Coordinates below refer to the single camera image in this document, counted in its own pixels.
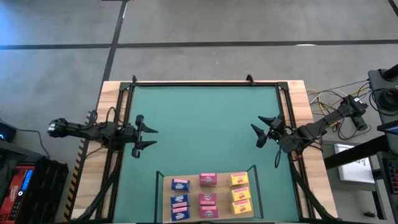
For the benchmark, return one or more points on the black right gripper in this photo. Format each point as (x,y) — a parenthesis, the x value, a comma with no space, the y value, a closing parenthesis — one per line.
(277,129)

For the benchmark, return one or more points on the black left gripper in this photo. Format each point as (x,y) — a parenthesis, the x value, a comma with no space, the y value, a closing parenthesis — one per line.
(132,137)

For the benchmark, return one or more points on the blue cereal box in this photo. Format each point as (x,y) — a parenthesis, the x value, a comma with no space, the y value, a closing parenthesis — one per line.
(180,214)
(179,201)
(180,184)

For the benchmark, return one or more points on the pink cereal box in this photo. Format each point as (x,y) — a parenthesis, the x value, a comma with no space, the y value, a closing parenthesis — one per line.
(209,211)
(208,180)
(207,198)

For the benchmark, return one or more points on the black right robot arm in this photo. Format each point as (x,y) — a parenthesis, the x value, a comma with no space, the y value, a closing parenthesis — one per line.
(317,127)

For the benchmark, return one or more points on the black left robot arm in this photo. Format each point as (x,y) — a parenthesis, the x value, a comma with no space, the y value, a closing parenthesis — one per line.
(87,132)

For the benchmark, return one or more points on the green table mat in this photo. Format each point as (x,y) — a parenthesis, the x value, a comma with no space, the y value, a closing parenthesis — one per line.
(202,124)

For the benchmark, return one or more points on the yellow black hazard tape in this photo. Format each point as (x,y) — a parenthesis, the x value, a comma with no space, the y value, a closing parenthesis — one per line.
(72,189)

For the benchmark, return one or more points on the black metal beam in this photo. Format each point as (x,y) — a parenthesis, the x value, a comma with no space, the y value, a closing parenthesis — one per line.
(354,153)

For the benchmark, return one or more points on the black power adapter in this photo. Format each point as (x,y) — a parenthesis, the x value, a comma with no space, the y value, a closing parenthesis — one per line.
(360,123)

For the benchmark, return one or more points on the white board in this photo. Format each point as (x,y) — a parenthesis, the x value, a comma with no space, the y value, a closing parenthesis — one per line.
(354,172)

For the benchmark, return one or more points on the black plastic crate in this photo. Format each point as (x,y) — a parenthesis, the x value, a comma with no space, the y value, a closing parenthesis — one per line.
(49,189)

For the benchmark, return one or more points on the grey cart top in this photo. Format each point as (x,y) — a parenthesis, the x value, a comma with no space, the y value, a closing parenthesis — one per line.
(374,81)

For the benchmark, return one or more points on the tablet with blue screen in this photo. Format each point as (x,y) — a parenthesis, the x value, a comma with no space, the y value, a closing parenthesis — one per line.
(391,129)

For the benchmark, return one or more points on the dark keyboard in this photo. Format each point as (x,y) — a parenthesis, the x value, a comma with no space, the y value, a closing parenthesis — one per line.
(392,174)

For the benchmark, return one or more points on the small black floor object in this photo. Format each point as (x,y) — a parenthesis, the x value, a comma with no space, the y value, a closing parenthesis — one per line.
(370,214)

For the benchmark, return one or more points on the black device with blue light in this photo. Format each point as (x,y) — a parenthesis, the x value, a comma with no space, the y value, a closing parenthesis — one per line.
(7,132)

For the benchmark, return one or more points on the red electronic device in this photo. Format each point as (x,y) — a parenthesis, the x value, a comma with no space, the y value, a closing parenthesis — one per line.
(14,193)

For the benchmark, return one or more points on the black frame clamp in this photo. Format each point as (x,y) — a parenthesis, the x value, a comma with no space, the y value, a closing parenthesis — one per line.
(134,79)
(250,79)

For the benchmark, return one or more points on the wooden shelf with black frame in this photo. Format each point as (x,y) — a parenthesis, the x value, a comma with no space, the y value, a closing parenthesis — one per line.
(192,194)

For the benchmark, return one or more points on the black metal table frame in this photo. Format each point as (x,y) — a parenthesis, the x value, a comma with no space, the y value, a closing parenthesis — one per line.
(202,83)

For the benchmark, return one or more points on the black round post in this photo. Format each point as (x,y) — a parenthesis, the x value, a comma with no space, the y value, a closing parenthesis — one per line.
(391,73)

